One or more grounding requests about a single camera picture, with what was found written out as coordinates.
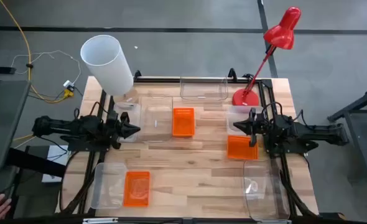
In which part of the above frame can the black cable bundle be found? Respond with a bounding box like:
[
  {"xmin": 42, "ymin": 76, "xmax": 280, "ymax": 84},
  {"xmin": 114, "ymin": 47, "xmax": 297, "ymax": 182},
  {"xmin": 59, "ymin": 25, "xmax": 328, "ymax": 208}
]
[
  {"xmin": 278, "ymin": 169, "xmax": 317, "ymax": 218},
  {"xmin": 58, "ymin": 150, "xmax": 105, "ymax": 216}
]

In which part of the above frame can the dark gray panel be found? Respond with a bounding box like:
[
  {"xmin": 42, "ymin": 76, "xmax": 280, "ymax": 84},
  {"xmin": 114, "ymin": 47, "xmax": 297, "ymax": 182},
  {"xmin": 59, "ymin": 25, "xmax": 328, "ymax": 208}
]
[{"xmin": 0, "ymin": 80, "xmax": 32, "ymax": 171}]

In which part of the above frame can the red desk lamp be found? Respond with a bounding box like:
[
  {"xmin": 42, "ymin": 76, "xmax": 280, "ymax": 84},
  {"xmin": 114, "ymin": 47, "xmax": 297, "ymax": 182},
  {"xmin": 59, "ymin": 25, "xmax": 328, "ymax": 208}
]
[{"xmin": 232, "ymin": 6, "xmax": 302, "ymax": 107}]

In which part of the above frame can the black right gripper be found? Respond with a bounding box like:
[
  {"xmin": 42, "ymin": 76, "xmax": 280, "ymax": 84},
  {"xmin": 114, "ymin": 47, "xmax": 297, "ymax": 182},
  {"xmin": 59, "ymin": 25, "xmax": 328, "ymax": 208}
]
[{"xmin": 233, "ymin": 107, "xmax": 269, "ymax": 147}]

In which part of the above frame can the silver metal bracket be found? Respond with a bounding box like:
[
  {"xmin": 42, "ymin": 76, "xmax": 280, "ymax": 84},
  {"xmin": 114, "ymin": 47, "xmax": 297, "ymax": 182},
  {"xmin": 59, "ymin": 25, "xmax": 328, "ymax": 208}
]
[
  {"xmin": 82, "ymin": 217, "xmax": 119, "ymax": 224},
  {"xmin": 256, "ymin": 219, "xmax": 292, "ymax": 224}
]

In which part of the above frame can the white paper sheet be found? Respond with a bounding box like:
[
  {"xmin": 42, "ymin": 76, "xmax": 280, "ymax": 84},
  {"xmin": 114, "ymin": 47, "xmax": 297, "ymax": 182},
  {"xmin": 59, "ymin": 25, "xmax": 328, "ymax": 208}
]
[{"xmin": 42, "ymin": 145, "xmax": 70, "ymax": 184}]

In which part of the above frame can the white cylinder table lamp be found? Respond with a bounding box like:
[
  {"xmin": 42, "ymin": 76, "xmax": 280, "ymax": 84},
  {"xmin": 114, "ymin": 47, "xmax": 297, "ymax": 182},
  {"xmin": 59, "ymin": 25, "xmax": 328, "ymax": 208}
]
[{"xmin": 80, "ymin": 34, "xmax": 141, "ymax": 105}]

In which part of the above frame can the clear plastic bin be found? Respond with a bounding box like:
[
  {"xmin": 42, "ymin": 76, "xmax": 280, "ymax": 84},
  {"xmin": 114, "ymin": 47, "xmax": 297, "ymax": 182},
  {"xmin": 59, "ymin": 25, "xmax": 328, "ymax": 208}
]
[
  {"xmin": 139, "ymin": 95, "xmax": 174, "ymax": 143},
  {"xmin": 179, "ymin": 75, "xmax": 230, "ymax": 103},
  {"xmin": 242, "ymin": 157, "xmax": 291, "ymax": 222}
]

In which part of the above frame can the orange plastic basket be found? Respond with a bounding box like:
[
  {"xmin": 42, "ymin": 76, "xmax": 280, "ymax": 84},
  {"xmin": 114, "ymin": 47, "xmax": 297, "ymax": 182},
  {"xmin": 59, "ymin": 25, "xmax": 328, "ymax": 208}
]
[
  {"xmin": 172, "ymin": 107, "xmax": 196, "ymax": 138},
  {"xmin": 226, "ymin": 135, "xmax": 259, "ymax": 161},
  {"xmin": 123, "ymin": 170, "xmax": 151, "ymax": 208}
]

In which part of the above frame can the thin white cable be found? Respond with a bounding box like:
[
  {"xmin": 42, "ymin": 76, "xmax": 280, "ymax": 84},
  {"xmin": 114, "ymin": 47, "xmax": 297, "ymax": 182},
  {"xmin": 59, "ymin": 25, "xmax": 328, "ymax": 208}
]
[{"xmin": 11, "ymin": 49, "xmax": 82, "ymax": 85}]

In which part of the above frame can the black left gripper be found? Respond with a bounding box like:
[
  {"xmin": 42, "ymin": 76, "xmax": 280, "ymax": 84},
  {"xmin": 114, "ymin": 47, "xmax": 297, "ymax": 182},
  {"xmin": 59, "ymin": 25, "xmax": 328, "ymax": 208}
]
[{"xmin": 104, "ymin": 109, "xmax": 141, "ymax": 149}]

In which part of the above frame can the yellow cable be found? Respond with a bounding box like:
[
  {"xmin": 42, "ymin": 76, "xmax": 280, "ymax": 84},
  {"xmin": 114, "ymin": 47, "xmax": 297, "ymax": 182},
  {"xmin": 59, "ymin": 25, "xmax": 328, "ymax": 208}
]
[
  {"xmin": 0, "ymin": 0, "xmax": 67, "ymax": 104},
  {"xmin": 12, "ymin": 133, "xmax": 35, "ymax": 142}
]

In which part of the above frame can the black support beam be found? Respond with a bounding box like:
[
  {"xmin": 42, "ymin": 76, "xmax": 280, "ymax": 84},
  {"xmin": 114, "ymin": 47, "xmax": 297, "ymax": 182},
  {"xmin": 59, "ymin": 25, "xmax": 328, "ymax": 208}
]
[{"xmin": 5, "ymin": 147, "xmax": 67, "ymax": 179}]

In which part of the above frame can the black aluminium table frame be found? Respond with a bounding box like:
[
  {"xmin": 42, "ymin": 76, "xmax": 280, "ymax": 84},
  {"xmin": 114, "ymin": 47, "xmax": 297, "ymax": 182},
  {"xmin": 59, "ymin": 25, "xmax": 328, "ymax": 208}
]
[{"xmin": 57, "ymin": 67, "xmax": 320, "ymax": 224}]

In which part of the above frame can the black metal desk frame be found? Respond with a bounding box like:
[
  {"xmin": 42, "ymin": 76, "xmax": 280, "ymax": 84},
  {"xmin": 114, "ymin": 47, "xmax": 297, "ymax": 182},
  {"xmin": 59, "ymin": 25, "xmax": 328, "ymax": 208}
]
[{"xmin": 327, "ymin": 83, "xmax": 367, "ymax": 182}]

